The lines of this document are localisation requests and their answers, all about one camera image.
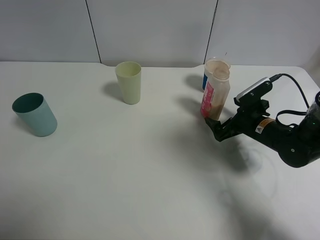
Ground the pale green plastic cup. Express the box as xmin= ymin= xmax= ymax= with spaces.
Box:
xmin=115 ymin=61 xmax=142 ymax=105

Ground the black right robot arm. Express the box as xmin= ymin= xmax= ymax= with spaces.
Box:
xmin=205 ymin=94 xmax=320 ymax=168

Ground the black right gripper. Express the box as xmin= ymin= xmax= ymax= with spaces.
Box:
xmin=204 ymin=99 xmax=271 ymax=143

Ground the clear plastic drink bottle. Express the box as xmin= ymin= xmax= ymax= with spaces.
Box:
xmin=200 ymin=62 xmax=230 ymax=121

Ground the blue white paper cup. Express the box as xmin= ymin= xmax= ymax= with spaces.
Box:
xmin=202 ymin=57 xmax=231 ymax=90

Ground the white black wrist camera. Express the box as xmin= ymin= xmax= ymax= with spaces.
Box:
xmin=234 ymin=77 xmax=273 ymax=107

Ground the teal plastic cup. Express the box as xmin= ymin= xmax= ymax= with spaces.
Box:
xmin=11 ymin=92 xmax=58 ymax=137

